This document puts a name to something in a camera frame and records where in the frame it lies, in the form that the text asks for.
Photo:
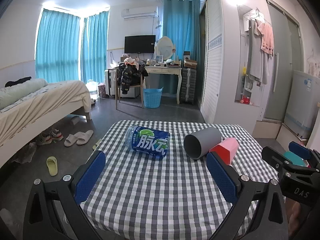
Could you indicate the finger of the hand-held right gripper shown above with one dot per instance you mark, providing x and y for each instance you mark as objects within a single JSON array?
[
  {"x": 272, "y": 155},
  {"x": 300, "y": 147}
]

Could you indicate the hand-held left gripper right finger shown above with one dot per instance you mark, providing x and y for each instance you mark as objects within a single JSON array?
[{"x": 222, "y": 180}]

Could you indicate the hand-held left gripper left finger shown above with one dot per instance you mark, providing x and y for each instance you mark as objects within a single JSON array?
[{"x": 90, "y": 175}]

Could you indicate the pink red box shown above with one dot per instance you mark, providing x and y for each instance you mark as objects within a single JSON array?
[{"x": 228, "y": 148}]

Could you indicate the grey cup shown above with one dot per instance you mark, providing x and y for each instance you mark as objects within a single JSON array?
[{"x": 207, "y": 136}]

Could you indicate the person's right forearm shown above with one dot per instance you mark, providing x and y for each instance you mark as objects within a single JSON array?
[{"x": 297, "y": 212}]

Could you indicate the pale green slipper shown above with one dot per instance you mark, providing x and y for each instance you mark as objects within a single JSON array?
[{"x": 97, "y": 145}]

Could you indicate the white slipper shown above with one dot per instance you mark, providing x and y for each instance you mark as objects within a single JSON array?
[
  {"x": 71, "y": 140},
  {"x": 85, "y": 137}
]

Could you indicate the yellow slipper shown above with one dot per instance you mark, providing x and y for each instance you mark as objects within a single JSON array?
[{"x": 52, "y": 166}]

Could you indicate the white washing machine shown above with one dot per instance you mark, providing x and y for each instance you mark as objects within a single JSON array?
[{"x": 302, "y": 102}]

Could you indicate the grey sneaker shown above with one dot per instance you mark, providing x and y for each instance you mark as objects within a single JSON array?
[
  {"x": 45, "y": 138},
  {"x": 57, "y": 134}
]

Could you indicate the grey slipper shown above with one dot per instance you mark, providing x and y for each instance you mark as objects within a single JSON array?
[{"x": 75, "y": 120}]

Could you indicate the red container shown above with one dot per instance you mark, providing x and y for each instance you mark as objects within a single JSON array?
[{"x": 246, "y": 100}]

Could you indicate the grey checked tablecloth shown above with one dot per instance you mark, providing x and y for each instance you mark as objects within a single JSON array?
[{"x": 155, "y": 187}]

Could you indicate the blue drink bottle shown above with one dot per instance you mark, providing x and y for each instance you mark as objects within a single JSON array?
[{"x": 150, "y": 142}]

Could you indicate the clear plastic bag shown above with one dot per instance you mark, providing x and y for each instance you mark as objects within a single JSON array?
[{"x": 25, "y": 152}]

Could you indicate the patterned gift bag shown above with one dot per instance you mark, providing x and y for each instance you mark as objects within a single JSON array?
[{"x": 102, "y": 91}]

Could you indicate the clear water jug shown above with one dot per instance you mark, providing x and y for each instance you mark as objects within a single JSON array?
[{"x": 91, "y": 88}]

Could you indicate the bed with beige blanket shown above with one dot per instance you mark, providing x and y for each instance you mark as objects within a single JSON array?
[{"x": 42, "y": 102}]

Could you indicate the frosted glass door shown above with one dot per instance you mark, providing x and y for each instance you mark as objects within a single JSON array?
[{"x": 282, "y": 62}]

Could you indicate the white suitcase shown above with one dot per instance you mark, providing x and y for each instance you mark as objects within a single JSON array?
[{"x": 110, "y": 82}]

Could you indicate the grey towel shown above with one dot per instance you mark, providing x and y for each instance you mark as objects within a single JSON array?
[{"x": 256, "y": 60}]

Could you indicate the wooden chair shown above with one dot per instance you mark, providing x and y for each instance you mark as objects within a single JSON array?
[{"x": 141, "y": 90}]

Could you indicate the blue plastic basket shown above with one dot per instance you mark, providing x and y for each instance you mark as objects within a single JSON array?
[{"x": 152, "y": 97}]

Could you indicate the dark grey suitcase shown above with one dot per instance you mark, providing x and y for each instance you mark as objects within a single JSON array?
[{"x": 188, "y": 85}]

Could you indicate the dark patterned jacket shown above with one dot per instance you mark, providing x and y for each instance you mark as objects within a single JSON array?
[{"x": 128, "y": 76}]

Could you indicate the pale green pillow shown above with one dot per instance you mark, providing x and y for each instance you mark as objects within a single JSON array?
[{"x": 17, "y": 91}]

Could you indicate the pink towel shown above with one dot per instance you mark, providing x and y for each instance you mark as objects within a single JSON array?
[{"x": 267, "y": 38}]

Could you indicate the dark cloth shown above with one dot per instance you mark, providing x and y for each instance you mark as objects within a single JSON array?
[{"x": 17, "y": 81}]

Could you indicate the pink cloth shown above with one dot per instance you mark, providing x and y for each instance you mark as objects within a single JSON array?
[{"x": 130, "y": 61}]

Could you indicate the cardboard box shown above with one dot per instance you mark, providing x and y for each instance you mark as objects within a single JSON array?
[{"x": 190, "y": 61}]

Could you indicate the cream dressing table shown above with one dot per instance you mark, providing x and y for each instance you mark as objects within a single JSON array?
[{"x": 162, "y": 70}]

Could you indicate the narrow teal window curtain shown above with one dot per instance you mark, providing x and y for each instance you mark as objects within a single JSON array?
[{"x": 95, "y": 47}]

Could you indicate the wide teal window curtain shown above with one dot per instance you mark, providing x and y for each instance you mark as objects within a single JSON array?
[{"x": 57, "y": 47}]

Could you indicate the black television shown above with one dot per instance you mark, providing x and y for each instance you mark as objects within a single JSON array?
[{"x": 140, "y": 44}]

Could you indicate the oval white mirror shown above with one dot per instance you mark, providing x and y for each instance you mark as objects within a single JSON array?
[{"x": 165, "y": 47}]

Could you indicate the tall teal curtain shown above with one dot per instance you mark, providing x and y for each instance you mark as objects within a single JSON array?
[{"x": 180, "y": 22}]

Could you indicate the white air conditioner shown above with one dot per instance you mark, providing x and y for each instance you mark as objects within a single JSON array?
[{"x": 139, "y": 12}]

